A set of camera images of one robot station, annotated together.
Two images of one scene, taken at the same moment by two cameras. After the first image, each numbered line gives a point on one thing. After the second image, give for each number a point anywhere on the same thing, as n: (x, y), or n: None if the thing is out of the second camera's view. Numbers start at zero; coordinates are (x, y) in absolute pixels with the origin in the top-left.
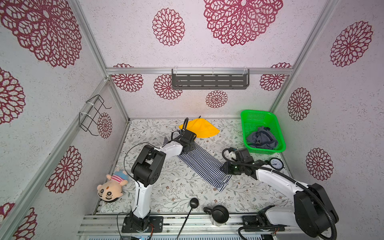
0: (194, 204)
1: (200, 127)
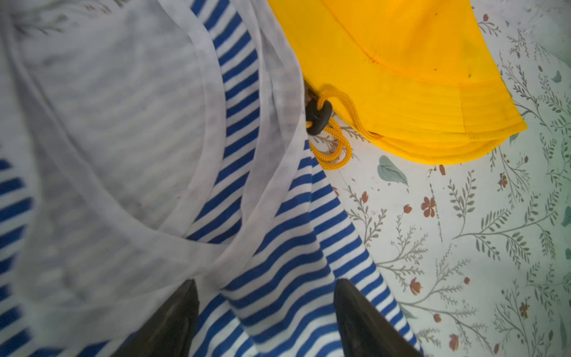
0: None
1: (419, 79)
